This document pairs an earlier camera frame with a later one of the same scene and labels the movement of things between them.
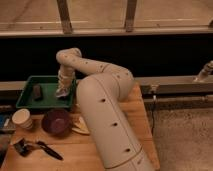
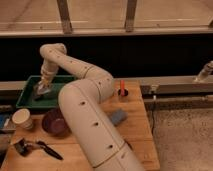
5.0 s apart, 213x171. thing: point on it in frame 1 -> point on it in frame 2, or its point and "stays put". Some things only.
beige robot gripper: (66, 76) -> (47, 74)
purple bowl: (56, 122) stays put
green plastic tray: (48, 98) stays put
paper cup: (22, 117) stays put
